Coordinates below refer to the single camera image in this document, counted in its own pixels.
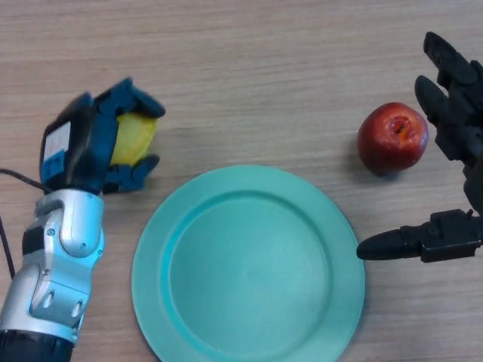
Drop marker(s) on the green round plate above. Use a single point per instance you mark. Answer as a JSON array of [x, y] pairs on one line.
[[249, 271]]

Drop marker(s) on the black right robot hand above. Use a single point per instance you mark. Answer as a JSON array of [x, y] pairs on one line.
[[460, 120]]

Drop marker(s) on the red apple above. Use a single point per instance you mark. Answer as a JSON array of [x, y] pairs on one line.
[[385, 147]]

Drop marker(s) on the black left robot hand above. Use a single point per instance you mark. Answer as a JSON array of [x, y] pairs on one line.
[[83, 151]]

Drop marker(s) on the yellow starfruit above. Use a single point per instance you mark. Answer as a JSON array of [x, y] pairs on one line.
[[136, 139]]

